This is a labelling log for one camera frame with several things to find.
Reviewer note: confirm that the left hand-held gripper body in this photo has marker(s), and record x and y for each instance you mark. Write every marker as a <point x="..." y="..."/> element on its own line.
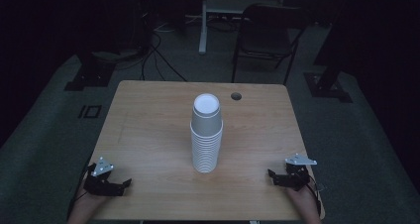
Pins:
<point x="99" y="181"/>

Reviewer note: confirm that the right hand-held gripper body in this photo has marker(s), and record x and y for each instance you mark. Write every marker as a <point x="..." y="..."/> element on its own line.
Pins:
<point x="297" y="176"/>

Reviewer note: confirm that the stack of white paper cups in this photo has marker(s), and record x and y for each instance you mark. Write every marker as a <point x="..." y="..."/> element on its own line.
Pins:
<point x="205" y="153"/>

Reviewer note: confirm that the person's right hand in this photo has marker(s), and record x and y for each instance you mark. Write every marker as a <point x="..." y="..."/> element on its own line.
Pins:
<point x="302" y="197"/>

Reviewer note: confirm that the person's left hand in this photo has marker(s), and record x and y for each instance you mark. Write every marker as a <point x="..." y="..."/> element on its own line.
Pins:
<point x="87" y="201"/>

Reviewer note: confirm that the black stand with flat base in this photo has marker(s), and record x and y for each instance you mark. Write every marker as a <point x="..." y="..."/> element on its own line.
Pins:
<point x="90" y="75"/>
<point x="328" y="85"/>

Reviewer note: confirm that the black folding chair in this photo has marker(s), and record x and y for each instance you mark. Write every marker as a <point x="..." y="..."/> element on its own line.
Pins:
<point x="264" y="35"/>

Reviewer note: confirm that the grey round base plate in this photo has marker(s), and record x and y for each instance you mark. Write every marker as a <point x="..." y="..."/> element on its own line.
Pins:
<point x="115" y="54"/>

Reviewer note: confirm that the white metal desk frame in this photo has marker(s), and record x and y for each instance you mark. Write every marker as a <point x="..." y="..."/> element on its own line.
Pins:
<point x="203" y="22"/>

